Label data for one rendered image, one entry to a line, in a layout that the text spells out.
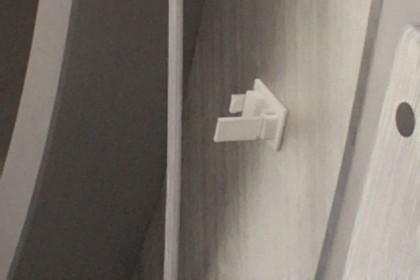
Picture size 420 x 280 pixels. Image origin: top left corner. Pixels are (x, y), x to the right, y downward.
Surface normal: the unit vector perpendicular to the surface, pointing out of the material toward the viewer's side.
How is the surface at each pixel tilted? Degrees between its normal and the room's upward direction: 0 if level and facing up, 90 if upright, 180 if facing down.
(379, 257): 90
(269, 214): 90
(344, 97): 90
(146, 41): 116
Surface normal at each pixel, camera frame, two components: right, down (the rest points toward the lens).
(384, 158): -0.89, 0.06
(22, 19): 0.39, -0.37
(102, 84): 0.41, 0.52
